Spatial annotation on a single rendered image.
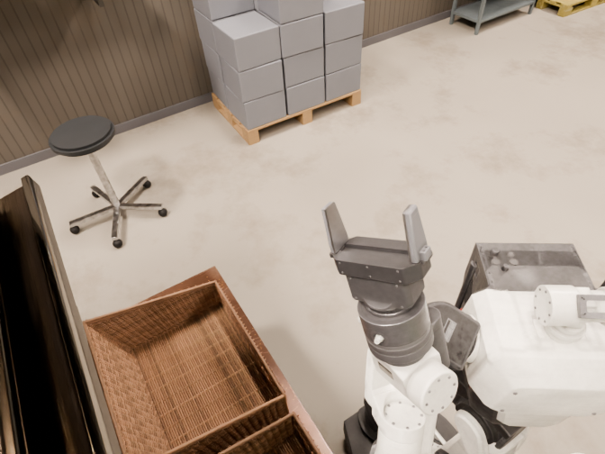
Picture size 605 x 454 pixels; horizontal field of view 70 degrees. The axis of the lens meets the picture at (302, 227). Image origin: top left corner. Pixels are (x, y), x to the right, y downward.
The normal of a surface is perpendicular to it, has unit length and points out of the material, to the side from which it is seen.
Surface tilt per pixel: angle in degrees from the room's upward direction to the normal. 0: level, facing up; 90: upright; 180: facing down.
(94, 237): 0
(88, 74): 90
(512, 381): 61
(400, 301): 83
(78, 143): 0
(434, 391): 67
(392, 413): 30
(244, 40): 90
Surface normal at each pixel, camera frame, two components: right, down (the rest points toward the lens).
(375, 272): -0.57, 0.52
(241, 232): -0.05, -0.69
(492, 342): -0.69, -0.52
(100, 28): 0.54, 0.59
